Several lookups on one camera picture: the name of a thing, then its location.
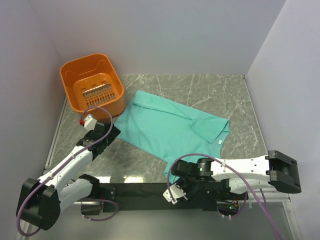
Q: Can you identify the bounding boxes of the teal t-shirt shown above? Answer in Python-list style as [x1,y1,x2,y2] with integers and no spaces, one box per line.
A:
[115,90,230,182]

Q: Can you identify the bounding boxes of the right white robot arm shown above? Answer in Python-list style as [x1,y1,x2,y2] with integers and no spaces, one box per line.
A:
[168,150,302,200]

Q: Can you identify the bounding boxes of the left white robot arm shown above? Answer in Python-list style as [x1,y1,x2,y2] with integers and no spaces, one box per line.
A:
[16,121,121,230]

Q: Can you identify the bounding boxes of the orange plastic basket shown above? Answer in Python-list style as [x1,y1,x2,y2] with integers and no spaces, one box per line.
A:
[60,53,125,117]

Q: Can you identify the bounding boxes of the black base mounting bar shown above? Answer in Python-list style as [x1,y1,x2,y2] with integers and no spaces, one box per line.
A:
[80,181,250,217]

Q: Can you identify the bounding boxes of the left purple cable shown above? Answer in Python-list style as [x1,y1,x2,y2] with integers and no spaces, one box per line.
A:
[16,106,118,237]

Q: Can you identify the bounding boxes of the purple cable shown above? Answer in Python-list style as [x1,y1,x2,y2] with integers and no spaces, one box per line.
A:
[16,106,118,237]
[166,153,285,240]

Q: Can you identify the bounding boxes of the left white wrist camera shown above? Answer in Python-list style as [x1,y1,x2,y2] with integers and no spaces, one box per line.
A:
[79,114,97,131]

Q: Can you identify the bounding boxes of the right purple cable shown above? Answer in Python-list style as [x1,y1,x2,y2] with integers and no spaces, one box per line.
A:
[166,153,285,240]

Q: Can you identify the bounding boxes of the aluminium frame rail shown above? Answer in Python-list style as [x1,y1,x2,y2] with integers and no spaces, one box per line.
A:
[43,96,67,174]

